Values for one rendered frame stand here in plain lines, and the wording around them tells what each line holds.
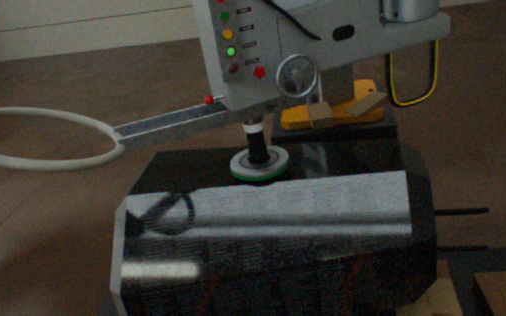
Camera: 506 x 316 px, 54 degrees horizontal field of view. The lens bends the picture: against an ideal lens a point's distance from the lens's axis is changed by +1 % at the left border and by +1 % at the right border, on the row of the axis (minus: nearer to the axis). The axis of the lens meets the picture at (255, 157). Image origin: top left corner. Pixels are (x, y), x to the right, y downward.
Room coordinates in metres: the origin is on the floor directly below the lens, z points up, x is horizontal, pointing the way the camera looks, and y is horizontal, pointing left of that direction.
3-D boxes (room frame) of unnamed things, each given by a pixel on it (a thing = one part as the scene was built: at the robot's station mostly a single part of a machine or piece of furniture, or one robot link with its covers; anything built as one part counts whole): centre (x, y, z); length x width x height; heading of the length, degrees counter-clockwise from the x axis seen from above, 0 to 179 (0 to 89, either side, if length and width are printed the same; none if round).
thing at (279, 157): (1.59, -0.01, 0.92); 0.21 x 0.21 x 0.01
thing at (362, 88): (2.40, -0.43, 0.76); 0.49 x 0.49 x 0.05; 80
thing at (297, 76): (1.51, -0.16, 1.24); 0.15 x 0.10 x 0.15; 107
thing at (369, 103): (2.20, -0.57, 0.80); 0.20 x 0.10 x 0.05; 119
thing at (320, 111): (2.16, -0.34, 0.81); 0.20 x 0.10 x 0.05; 178
